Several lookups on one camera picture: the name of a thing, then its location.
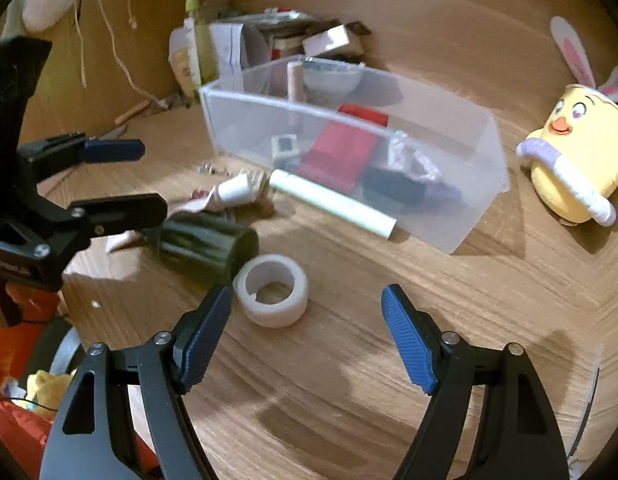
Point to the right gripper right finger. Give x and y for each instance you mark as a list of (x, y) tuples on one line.
[(442, 364)]

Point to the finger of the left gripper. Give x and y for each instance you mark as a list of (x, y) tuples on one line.
[(99, 152), (115, 215)]

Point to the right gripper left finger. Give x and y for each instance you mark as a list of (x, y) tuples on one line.
[(169, 366)]

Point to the dark green jar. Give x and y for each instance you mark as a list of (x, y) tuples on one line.
[(217, 247)]

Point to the white tape roll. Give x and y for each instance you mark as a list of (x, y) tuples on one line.
[(273, 291)]

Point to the pink squeeze tube white cap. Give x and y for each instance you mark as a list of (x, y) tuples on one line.
[(241, 190)]

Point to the mint green long tube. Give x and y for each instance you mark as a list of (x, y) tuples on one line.
[(341, 206)]

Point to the red foil packet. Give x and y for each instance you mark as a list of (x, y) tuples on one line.
[(338, 156)]

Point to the yellow green spray bottle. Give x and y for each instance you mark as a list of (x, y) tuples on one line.
[(200, 48)]

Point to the folded white paper leaflet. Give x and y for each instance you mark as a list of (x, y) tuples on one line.
[(239, 47)]

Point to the yellow chick plush toy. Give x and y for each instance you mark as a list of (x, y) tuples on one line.
[(573, 158)]

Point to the clear plastic storage bin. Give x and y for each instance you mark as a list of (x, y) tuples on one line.
[(378, 149)]

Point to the small white pink box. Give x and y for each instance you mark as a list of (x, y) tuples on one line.
[(333, 42)]

